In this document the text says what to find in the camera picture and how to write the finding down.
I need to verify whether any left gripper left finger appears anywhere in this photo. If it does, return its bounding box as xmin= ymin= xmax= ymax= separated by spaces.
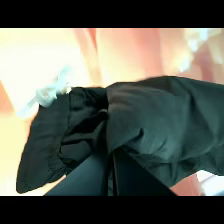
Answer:
xmin=45 ymin=151 xmax=111 ymax=197

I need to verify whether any black garment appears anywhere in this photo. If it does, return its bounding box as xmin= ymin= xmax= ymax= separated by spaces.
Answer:
xmin=15 ymin=75 xmax=224 ymax=195

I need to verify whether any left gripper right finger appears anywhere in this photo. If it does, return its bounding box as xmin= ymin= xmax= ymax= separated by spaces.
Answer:
xmin=112 ymin=147 xmax=178 ymax=197

